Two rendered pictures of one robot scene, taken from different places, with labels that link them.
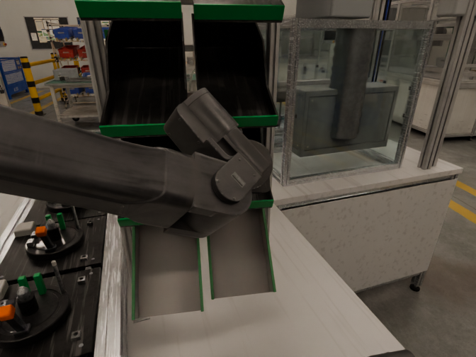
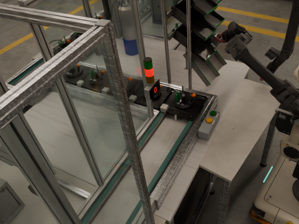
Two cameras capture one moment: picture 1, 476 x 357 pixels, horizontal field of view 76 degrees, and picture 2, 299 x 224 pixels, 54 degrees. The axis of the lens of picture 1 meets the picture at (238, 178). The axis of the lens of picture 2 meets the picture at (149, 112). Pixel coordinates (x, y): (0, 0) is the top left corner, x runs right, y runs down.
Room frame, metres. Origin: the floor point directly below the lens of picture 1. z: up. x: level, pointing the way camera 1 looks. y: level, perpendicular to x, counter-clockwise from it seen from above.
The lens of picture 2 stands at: (-0.61, 1.47, 2.30)
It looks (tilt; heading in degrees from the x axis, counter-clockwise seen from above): 43 degrees down; 324
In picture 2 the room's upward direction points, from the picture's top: 9 degrees counter-clockwise
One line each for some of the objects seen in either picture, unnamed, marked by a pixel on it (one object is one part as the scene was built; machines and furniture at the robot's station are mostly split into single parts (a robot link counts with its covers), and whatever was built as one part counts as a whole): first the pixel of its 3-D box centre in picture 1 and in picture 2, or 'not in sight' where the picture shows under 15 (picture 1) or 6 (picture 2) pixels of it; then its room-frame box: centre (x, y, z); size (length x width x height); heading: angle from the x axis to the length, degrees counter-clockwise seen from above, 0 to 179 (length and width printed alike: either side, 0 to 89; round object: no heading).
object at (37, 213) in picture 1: (67, 191); not in sight; (0.92, 0.58, 1.01); 0.24 x 0.24 x 0.13; 19
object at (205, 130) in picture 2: not in sight; (208, 124); (0.21, 0.43, 0.93); 0.21 x 0.07 x 0.06; 109
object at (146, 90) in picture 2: not in sight; (149, 77); (0.50, 0.63, 1.29); 0.12 x 0.05 x 0.25; 109
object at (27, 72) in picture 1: (59, 77); not in sight; (7.98, 4.47, 0.58); 3.40 x 0.20 x 1.15; 10
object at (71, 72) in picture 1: (66, 74); not in sight; (5.59, 2.99, 0.90); 0.40 x 0.30 x 0.17; 12
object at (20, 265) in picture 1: (52, 231); (150, 89); (0.69, 0.50, 1.01); 0.24 x 0.24 x 0.13; 19
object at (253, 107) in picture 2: not in sight; (214, 113); (0.31, 0.25, 0.84); 0.90 x 0.70 x 0.03; 100
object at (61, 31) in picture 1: (91, 63); not in sight; (7.61, 3.44, 0.94); 1.34 x 0.93 x 1.87; 102
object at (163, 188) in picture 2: not in sight; (187, 143); (0.21, 0.63, 0.91); 0.89 x 0.06 x 0.11; 109
